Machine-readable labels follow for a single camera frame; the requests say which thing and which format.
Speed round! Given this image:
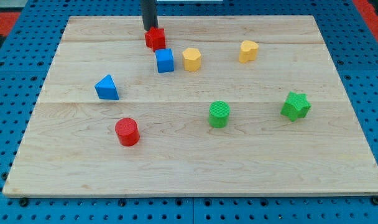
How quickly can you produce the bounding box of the yellow hexagon block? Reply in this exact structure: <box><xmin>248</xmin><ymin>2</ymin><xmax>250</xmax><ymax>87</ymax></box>
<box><xmin>182</xmin><ymin>48</ymin><xmax>201</xmax><ymax>72</ymax></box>

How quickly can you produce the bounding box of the yellow heart block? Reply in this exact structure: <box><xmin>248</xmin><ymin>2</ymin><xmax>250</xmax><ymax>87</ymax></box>
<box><xmin>238</xmin><ymin>40</ymin><xmax>259</xmax><ymax>63</ymax></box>

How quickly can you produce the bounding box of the green cylinder block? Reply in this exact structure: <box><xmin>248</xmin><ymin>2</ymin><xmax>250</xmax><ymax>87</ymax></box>
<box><xmin>208</xmin><ymin>101</ymin><xmax>230</xmax><ymax>128</ymax></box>

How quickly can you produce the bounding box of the blue cube block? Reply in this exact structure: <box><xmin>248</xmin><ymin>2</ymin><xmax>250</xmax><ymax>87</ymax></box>
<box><xmin>155</xmin><ymin>49</ymin><xmax>175</xmax><ymax>73</ymax></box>

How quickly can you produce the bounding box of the red cylinder block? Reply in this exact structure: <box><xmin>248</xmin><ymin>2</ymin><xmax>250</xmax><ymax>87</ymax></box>
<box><xmin>115</xmin><ymin>118</ymin><xmax>140</xmax><ymax>146</ymax></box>

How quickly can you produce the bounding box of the light wooden board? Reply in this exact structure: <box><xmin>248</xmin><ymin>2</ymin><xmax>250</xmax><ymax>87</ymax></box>
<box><xmin>3</xmin><ymin>16</ymin><xmax>378</xmax><ymax>198</ymax></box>

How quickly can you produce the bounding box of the red star block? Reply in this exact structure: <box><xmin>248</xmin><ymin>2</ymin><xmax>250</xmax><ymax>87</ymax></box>
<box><xmin>145</xmin><ymin>27</ymin><xmax>166</xmax><ymax>52</ymax></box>

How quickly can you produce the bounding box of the blue triangle block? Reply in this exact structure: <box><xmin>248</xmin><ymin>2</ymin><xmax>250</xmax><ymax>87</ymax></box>
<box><xmin>94</xmin><ymin>74</ymin><xmax>119</xmax><ymax>100</ymax></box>

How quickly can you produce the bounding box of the green star block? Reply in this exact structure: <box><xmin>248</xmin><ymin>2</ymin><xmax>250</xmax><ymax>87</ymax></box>
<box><xmin>280</xmin><ymin>91</ymin><xmax>311</xmax><ymax>122</ymax></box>

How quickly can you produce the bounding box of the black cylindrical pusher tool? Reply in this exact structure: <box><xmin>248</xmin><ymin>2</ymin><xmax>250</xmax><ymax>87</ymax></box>
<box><xmin>140</xmin><ymin>0</ymin><xmax>159</xmax><ymax>31</ymax></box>

